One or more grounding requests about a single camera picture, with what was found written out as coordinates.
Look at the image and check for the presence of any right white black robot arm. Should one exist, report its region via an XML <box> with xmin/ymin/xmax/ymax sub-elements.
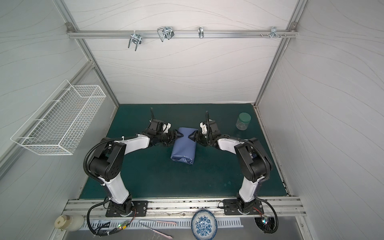
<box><xmin>189</xmin><ymin>112</ymin><xmax>273</xmax><ymax>215</ymax></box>

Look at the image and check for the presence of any green lid clear jar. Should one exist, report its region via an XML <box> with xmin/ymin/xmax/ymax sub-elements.
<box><xmin>236</xmin><ymin>113</ymin><xmax>252</xmax><ymax>131</ymax></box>

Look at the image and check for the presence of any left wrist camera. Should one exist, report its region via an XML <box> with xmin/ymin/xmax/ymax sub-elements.
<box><xmin>163</xmin><ymin>123</ymin><xmax>172</xmax><ymax>134</ymax></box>

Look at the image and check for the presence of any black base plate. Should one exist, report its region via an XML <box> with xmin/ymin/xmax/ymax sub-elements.
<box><xmin>218</xmin><ymin>198</ymin><xmax>264</xmax><ymax>216</ymax></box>
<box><xmin>106</xmin><ymin>200</ymin><xmax>148</xmax><ymax>218</ymax></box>

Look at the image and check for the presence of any light blue wrapping paper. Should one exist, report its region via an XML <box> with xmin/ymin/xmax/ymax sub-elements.
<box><xmin>171</xmin><ymin>128</ymin><xmax>197</xmax><ymax>165</ymax></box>

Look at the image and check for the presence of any black round fan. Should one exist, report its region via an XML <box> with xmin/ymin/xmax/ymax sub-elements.
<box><xmin>255</xmin><ymin>216</ymin><xmax>279</xmax><ymax>234</ymax></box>

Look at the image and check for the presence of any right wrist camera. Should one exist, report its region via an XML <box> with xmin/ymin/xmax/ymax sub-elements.
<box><xmin>200</xmin><ymin>122</ymin><xmax>208</xmax><ymax>135</ymax></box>

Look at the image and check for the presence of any blue white patterned plate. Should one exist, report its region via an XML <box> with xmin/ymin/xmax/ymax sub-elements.
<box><xmin>191</xmin><ymin>210</ymin><xmax>218</xmax><ymax>240</ymax></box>

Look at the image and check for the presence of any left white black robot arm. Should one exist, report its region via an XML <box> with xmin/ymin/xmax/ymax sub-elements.
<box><xmin>83</xmin><ymin>109</ymin><xmax>183</xmax><ymax>216</ymax></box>

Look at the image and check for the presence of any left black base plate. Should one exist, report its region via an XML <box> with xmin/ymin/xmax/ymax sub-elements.
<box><xmin>106</xmin><ymin>200</ymin><xmax>148</xmax><ymax>218</ymax></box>

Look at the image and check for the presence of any green table mat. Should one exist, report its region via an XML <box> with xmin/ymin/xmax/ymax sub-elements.
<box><xmin>78</xmin><ymin>103</ymin><xmax>289</xmax><ymax>199</ymax></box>

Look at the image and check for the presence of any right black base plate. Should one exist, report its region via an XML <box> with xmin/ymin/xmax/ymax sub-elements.
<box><xmin>218</xmin><ymin>198</ymin><xmax>264</xmax><ymax>216</ymax></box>

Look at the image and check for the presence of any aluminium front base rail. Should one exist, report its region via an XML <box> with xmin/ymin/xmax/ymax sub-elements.
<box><xmin>62</xmin><ymin>196</ymin><xmax>307</xmax><ymax>219</ymax></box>

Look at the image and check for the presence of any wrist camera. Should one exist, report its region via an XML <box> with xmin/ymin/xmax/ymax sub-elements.
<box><xmin>163</xmin><ymin>123</ymin><xmax>172</xmax><ymax>134</ymax></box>
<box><xmin>200</xmin><ymin>122</ymin><xmax>208</xmax><ymax>135</ymax></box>

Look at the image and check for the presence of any white wire basket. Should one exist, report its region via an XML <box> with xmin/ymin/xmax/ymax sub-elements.
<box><xmin>11</xmin><ymin>80</ymin><xmax>106</xmax><ymax>156</ymax></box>

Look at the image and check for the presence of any left metal hook clamp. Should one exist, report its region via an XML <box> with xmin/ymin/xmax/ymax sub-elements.
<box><xmin>128</xmin><ymin>32</ymin><xmax>142</xmax><ymax>51</ymax></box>

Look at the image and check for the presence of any aluminium top cross rail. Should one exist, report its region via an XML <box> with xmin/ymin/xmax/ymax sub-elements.
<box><xmin>67</xmin><ymin>29</ymin><xmax>299</xmax><ymax>39</ymax></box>

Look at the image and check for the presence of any small metal ring clamp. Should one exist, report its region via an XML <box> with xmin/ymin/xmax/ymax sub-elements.
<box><xmin>198</xmin><ymin>27</ymin><xmax>204</xmax><ymax>39</ymax></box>

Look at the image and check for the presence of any right metal bracket clamp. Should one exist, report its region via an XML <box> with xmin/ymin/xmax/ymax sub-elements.
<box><xmin>260</xmin><ymin>27</ymin><xmax>286</xmax><ymax>39</ymax></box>

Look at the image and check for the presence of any white round container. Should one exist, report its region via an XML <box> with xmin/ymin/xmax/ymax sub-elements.
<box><xmin>54</xmin><ymin>215</ymin><xmax>84</xmax><ymax>232</ymax></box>

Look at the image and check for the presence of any metal hook clamp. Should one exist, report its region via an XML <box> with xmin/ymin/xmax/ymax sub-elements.
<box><xmin>157</xmin><ymin>26</ymin><xmax>175</xmax><ymax>42</ymax></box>
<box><xmin>128</xmin><ymin>32</ymin><xmax>142</xmax><ymax>51</ymax></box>

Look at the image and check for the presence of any middle metal hook clamp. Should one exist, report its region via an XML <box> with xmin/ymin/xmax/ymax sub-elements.
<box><xmin>157</xmin><ymin>26</ymin><xmax>175</xmax><ymax>42</ymax></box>

